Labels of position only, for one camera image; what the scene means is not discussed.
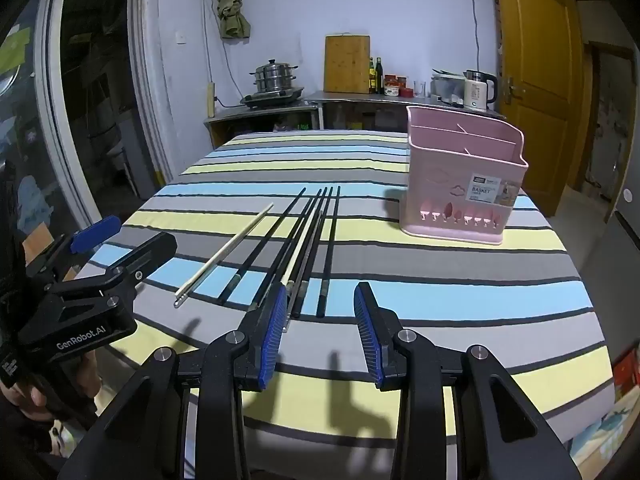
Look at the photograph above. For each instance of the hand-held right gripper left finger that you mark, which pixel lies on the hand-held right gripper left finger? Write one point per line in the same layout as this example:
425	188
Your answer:
272	332

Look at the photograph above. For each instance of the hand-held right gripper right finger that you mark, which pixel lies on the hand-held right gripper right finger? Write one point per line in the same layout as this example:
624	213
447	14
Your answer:
367	335

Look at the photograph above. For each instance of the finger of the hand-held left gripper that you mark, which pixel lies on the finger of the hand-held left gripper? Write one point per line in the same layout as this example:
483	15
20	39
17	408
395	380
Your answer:
95	235
145	257

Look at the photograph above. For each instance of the row of chopsticks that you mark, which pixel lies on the row of chopsticks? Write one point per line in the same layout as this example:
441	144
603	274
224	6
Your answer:
225	255

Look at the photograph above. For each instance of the white chopstick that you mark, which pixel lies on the white chopstick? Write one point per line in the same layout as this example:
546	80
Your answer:
305	250

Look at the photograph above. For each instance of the black chopstick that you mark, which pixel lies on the black chopstick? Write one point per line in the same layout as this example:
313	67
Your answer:
330	250
265	242
312	247
296	232
323	230

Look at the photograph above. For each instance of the pink plastic utensil basket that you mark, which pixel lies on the pink plastic utensil basket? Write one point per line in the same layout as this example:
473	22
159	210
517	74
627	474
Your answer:
450	170

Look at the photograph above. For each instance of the person's left hand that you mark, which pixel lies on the person's left hand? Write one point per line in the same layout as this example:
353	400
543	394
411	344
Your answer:
30	402

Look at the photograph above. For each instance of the striped tablecloth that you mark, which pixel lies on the striped tablecloth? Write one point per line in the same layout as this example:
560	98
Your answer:
400	280

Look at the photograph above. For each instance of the glass sliding door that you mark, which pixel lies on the glass sliding door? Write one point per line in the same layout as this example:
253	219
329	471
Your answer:
75	110

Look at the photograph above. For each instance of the yellowish power strip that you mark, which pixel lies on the yellowish power strip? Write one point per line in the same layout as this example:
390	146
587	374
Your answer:
210	100

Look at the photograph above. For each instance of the black induction cooker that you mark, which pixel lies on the black induction cooker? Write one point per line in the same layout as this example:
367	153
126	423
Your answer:
272	99

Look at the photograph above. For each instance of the stainless steel steamer pot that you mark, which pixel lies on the stainless steel steamer pot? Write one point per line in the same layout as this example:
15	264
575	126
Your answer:
275	77

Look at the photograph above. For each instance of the steel kitchen counter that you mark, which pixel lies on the steel kitchen counter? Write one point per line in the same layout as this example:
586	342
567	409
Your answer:
350	97

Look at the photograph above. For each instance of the clear glass cup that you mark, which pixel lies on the clear glass cup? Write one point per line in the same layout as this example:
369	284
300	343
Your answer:
419	89

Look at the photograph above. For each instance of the dark oil bottle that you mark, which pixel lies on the dark oil bottle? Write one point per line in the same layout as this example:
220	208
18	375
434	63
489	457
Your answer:
372	77
380	77

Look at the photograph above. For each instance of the colourful cardboard box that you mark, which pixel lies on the colourful cardboard box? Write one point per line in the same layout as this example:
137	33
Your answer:
625	375

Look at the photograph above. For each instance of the white electric kettle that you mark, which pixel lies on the white electric kettle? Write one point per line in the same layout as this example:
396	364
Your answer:
477	92

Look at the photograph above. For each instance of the wooden cutting board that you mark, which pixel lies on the wooden cutting board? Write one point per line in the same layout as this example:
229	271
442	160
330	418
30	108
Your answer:
347	65

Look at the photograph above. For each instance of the yellow wooden door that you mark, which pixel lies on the yellow wooden door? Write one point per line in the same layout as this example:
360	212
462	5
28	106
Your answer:
535	60

